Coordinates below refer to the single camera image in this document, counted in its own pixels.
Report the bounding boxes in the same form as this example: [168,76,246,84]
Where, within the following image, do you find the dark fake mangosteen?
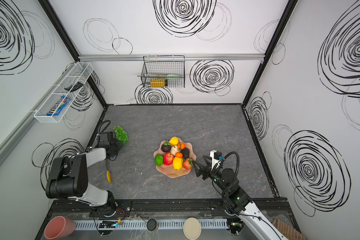
[161,141,172,153]

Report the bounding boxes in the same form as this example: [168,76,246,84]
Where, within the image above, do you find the orange fake tangerine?
[178,143,185,150]
[176,152,183,159]

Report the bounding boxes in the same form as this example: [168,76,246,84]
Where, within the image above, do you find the red fake apple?
[163,152,175,166]

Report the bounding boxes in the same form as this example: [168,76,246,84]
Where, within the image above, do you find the white cable duct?
[74,219,229,231]

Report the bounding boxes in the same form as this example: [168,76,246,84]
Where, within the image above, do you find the yellow fake lemon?
[172,157,184,171]

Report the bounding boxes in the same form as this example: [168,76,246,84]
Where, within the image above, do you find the small yellow fake pear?
[169,137,180,146]

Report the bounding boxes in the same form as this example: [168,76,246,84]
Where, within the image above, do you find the yellow sponge in basket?
[150,78,167,88]

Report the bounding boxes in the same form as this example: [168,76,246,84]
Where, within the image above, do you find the black wire wall basket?
[138,55,186,88]

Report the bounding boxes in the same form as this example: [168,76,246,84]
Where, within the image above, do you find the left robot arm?
[45,132,123,216]

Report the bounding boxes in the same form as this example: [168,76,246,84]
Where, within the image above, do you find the green fake lime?
[155,154,164,166]

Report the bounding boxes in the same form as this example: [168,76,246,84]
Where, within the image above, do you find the beige fake pear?
[171,145,181,156]

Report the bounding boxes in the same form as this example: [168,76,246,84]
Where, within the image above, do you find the black remote control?
[65,82,84,93]

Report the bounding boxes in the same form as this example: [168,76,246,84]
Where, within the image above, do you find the red fake strawberry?
[183,158,193,170]

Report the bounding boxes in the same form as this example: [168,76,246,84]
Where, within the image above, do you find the pink plastic cup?
[44,216,76,240]

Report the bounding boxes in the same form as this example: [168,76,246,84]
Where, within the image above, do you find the dark fake avocado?
[181,148,190,160]

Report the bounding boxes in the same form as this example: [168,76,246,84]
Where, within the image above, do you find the cream round lid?
[183,218,202,240]

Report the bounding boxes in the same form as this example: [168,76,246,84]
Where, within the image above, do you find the striped brown cloth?
[273,219,306,240]

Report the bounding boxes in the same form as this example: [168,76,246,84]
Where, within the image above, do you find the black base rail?
[47,198,293,217]

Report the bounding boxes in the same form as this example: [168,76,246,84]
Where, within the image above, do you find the green fake grapes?
[114,126,129,144]

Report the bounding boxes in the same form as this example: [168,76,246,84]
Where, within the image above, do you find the blue candy packet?
[47,96,71,116]

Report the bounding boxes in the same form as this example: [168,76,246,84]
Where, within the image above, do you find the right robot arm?
[193,151,287,240]

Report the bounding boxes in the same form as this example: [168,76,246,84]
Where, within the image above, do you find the black round cap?
[147,219,158,231]

